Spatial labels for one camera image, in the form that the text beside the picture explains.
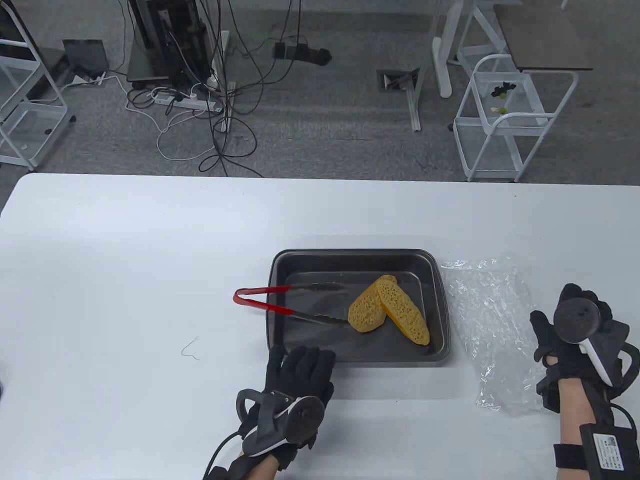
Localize person's left hand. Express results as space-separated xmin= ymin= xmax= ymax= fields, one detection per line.
xmin=239 ymin=345 xmax=336 ymax=471

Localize person's right hand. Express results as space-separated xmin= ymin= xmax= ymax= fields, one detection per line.
xmin=530 ymin=283 xmax=631 ymax=412

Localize clear plastic bakery bag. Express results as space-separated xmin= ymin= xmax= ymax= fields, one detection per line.
xmin=440 ymin=256 xmax=543 ymax=416

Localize round yellow bread slice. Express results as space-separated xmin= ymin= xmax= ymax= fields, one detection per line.
xmin=348 ymin=280 xmax=387 ymax=333

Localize red-handled metal tongs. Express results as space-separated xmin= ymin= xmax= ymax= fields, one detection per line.
xmin=233 ymin=282 xmax=351 ymax=326

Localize long yellow bread slice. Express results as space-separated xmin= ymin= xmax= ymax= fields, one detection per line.
xmin=376 ymin=275 xmax=431 ymax=346

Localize person's right forearm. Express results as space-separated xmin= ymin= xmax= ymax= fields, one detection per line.
xmin=556 ymin=380 xmax=601 ymax=480

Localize brown side table top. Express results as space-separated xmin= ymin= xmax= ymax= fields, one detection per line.
xmin=492 ymin=4 xmax=594 ymax=73

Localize dark metal baking tray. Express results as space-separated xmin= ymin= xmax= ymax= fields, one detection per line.
xmin=267 ymin=248 xmax=452 ymax=368

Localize right black-white hand controller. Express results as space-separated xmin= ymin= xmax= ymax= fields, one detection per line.
xmin=552 ymin=295 xmax=631 ymax=388

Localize black-white hand controller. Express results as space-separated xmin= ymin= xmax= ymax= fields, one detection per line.
xmin=236 ymin=389 xmax=326 ymax=458
xmin=552 ymin=295 xmax=631 ymax=388

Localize left black-white hand controller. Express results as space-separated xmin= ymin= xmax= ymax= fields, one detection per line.
xmin=236 ymin=389 xmax=326 ymax=458

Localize left wrist black sensor box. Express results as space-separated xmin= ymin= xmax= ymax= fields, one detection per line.
xmin=207 ymin=465 xmax=251 ymax=480

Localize wrist black sensor box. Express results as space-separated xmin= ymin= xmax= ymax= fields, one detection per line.
xmin=207 ymin=465 xmax=251 ymax=480
xmin=552 ymin=424 xmax=640 ymax=480

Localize right wrist black sensor box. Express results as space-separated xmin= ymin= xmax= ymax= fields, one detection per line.
xmin=552 ymin=424 xmax=640 ymax=480

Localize white cart with small items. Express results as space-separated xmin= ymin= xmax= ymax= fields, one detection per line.
xmin=454 ymin=54 xmax=580 ymax=183

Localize white power strip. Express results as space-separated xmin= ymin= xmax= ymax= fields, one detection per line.
xmin=151 ymin=90 xmax=223 ymax=113

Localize floor socket box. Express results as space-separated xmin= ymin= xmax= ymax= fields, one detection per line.
xmin=376 ymin=68 xmax=418 ymax=92

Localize black power adapter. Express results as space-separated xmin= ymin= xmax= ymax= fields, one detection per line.
xmin=272 ymin=41 xmax=332 ymax=66

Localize empty white rolling cart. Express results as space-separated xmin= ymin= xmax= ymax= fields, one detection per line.
xmin=0 ymin=39 xmax=71 ymax=171

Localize black computer tower stand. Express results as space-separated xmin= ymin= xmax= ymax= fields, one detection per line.
xmin=126 ymin=0 xmax=223 ymax=86

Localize dark laptop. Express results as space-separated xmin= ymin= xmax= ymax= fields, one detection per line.
xmin=62 ymin=39 xmax=110 ymax=78

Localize black flat panel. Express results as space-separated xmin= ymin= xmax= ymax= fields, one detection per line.
xmin=0 ymin=0 xmax=68 ymax=101

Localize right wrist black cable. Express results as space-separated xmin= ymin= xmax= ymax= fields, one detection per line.
xmin=607 ymin=402 xmax=639 ymax=427

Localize tangle of black floor cables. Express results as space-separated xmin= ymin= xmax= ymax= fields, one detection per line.
xmin=197 ymin=0 xmax=306 ymax=178

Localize white floor cable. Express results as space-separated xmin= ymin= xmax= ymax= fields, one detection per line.
xmin=60 ymin=70 xmax=226 ymax=162

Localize white desk leg frame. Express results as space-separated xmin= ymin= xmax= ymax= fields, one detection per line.
xmin=407 ymin=0 xmax=511 ymax=132

